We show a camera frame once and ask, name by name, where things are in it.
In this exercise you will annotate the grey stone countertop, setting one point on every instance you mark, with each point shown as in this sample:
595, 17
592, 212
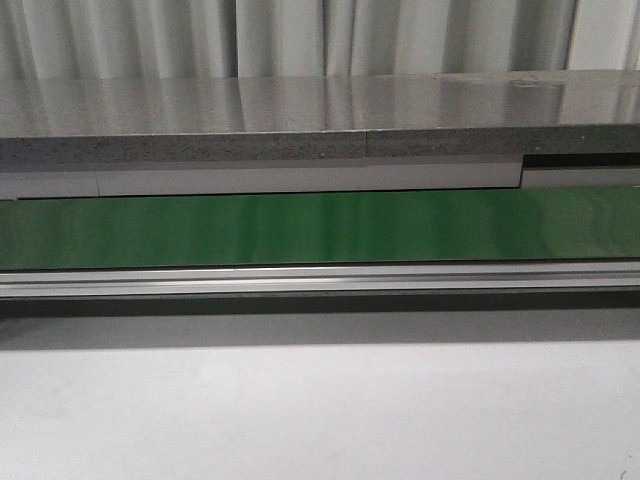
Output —
83, 124

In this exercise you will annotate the green conveyor belt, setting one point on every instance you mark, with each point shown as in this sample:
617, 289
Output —
310, 228

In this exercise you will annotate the white pleated curtain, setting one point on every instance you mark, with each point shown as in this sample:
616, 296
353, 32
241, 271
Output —
170, 39

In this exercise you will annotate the aluminium conveyor frame rail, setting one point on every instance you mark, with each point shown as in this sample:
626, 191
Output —
385, 278

